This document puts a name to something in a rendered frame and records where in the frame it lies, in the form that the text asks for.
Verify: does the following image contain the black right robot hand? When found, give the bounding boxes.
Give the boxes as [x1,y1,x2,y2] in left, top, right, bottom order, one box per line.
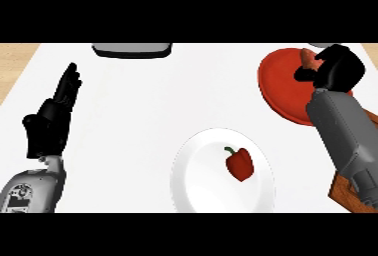
[293,43,368,94]

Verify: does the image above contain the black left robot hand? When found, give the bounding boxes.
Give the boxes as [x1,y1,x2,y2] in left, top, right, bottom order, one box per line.
[21,62,85,160]

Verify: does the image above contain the orange sweet potato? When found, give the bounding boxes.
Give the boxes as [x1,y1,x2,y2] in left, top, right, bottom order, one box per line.
[299,48,323,70]

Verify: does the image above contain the red plate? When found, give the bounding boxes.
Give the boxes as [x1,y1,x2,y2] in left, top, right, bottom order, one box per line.
[258,47,355,127]

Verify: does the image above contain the white bowl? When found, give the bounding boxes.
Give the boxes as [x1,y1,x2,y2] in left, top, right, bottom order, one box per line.
[170,127,278,214]

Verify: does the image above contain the red bell pepper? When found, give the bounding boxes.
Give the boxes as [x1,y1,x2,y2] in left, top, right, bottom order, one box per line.
[224,146,256,183]

